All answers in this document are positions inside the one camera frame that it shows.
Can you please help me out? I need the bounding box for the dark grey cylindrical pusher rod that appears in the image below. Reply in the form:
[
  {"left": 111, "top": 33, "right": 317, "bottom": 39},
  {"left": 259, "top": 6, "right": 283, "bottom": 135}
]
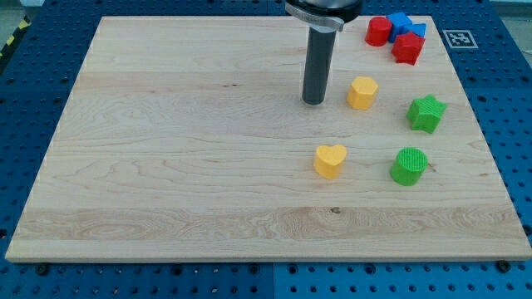
[{"left": 302, "top": 27, "right": 336, "bottom": 105}]

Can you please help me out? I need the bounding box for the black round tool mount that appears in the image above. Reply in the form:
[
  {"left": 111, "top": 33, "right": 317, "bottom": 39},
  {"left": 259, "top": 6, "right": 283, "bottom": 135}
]
[{"left": 285, "top": 0, "right": 362, "bottom": 32}]

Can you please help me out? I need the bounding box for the red star block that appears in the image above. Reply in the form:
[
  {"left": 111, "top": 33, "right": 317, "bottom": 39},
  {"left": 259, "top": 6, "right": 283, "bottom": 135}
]
[{"left": 392, "top": 32, "right": 426, "bottom": 66}]

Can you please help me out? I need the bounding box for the blue block behind star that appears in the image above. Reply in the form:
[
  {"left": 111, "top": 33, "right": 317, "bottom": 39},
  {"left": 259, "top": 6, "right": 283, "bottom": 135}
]
[{"left": 401, "top": 23, "right": 426, "bottom": 37}]

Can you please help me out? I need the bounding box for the green star block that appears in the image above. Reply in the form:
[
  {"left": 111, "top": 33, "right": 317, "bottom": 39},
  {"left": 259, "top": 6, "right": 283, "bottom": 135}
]
[{"left": 406, "top": 94, "right": 447, "bottom": 134}]

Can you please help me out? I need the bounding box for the red cylinder block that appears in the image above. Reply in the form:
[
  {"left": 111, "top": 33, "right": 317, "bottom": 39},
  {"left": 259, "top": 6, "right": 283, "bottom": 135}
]
[{"left": 365, "top": 16, "right": 392, "bottom": 47}]

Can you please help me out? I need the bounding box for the blue cube block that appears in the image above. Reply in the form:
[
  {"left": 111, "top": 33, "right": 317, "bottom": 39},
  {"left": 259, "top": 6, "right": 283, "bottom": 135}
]
[{"left": 386, "top": 12, "right": 413, "bottom": 43}]

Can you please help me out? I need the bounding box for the yellow hexagon block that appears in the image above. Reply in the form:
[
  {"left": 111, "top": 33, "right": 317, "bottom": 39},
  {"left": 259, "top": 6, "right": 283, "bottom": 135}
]
[{"left": 347, "top": 76, "right": 379, "bottom": 110}]

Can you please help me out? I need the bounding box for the yellow heart block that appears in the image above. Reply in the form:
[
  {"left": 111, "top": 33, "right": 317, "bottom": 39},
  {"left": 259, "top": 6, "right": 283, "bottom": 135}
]
[{"left": 313, "top": 145, "right": 347, "bottom": 179}]

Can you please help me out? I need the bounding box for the fiducial marker tag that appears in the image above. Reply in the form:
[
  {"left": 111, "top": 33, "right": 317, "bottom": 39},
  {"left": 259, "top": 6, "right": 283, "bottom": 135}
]
[{"left": 442, "top": 29, "right": 478, "bottom": 49}]

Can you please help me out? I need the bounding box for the green cylinder block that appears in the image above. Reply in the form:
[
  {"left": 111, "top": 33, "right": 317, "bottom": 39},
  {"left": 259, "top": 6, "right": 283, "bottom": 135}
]
[{"left": 390, "top": 147, "right": 428, "bottom": 186}]

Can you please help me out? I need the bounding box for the wooden board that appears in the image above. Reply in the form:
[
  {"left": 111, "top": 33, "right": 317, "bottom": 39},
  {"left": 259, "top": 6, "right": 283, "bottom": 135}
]
[{"left": 6, "top": 16, "right": 531, "bottom": 263}]

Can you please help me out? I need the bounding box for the yellow black hazard tape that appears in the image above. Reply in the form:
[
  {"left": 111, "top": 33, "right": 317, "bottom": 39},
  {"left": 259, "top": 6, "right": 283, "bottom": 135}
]
[{"left": 1, "top": 15, "right": 32, "bottom": 59}]

